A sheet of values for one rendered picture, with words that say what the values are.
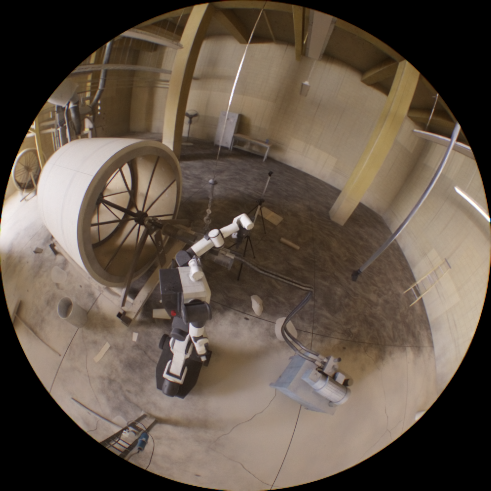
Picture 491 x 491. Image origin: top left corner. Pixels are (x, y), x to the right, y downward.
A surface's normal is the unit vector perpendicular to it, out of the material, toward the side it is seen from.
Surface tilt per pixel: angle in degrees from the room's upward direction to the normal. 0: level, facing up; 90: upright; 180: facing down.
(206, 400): 0
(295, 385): 0
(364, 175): 90
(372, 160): 90
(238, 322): 0
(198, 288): 15
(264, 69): 90
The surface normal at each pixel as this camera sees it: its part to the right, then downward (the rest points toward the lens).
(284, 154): -0.27, 0.65
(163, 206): -0.11, 0.25
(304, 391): 0.25, -0.67
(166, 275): 0.29, -0.82
